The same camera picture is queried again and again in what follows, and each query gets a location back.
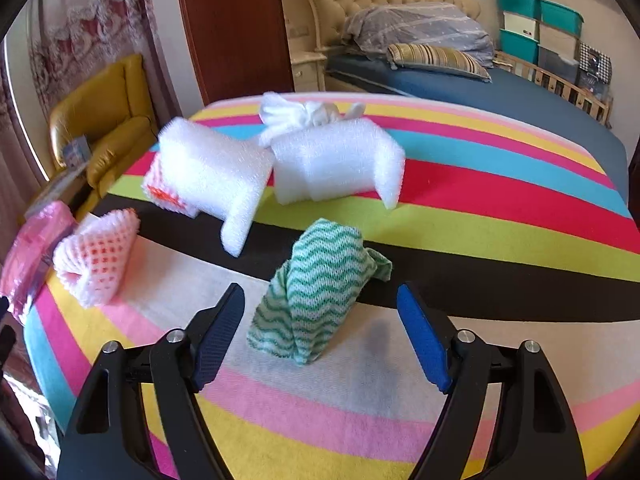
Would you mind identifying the pink foam fruit net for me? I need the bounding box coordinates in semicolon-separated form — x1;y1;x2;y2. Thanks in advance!
52;208;140;308

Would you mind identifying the white foam sheet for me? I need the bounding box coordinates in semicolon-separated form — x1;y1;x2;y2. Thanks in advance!
270;118;406;209
158;117;274;257

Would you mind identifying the pink trash bag bin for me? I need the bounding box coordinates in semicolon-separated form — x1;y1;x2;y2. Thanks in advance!
1;200;77;324

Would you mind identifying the colourful striped bedspread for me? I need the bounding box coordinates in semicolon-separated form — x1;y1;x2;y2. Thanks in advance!
25;96;639;479

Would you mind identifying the green wavy patterned cloth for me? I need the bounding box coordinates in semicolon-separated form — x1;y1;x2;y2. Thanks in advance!
246;219;393;365

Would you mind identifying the red-white foam fruit net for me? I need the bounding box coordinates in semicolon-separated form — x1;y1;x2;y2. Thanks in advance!
141;154;200;218

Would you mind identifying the small blue picture book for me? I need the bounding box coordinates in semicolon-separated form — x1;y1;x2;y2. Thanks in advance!
62;136;92;169

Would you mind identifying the yellow leather armchair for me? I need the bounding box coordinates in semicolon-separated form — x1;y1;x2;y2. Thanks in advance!
49;53;158;219

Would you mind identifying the crumpled white tissue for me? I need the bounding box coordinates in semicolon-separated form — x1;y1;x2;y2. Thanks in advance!
254;92;366;148

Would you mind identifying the black white checkered bag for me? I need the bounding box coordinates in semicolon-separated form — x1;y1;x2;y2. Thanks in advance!
578;44;613;100

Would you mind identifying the striped cylindrical bolster pillow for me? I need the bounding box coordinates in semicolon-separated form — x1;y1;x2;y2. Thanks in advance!
386;44;491;82

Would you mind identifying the teal storage bins stack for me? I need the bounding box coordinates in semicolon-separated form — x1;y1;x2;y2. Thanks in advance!
498;0;584;84

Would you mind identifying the white bedside table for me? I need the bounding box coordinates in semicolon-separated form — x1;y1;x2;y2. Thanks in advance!
290;51;326;92

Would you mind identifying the pink lace curtain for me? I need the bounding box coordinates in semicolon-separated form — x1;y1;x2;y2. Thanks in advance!
1;0;177;252

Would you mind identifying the grey patterned pillow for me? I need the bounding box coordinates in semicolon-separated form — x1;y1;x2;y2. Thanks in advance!
342;1;495;68

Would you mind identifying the wooden crib rail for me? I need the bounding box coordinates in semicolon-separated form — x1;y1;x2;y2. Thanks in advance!
494;51;613;129

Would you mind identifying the red-brown wooden door frame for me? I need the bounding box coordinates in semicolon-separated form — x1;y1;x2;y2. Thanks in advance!
179;0;294;104

